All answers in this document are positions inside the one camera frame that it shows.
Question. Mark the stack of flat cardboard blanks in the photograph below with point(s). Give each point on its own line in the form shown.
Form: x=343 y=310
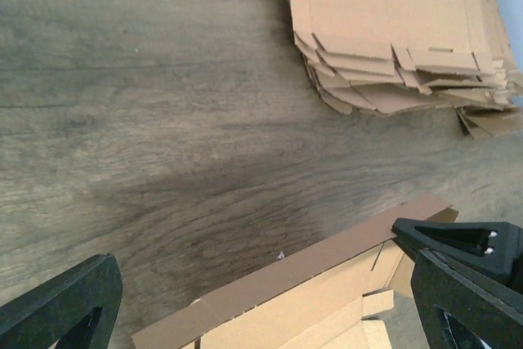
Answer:
x=386 y=57

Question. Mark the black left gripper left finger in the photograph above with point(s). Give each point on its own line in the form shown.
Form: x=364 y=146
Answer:
x=76 y=309

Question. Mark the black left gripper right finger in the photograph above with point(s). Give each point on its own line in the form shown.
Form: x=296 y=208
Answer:
x=461 y=308

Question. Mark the cardboard box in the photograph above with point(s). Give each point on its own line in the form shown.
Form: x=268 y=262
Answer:
x=329 y=295

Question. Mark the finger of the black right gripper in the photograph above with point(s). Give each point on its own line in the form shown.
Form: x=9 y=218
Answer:
x=493 y=249

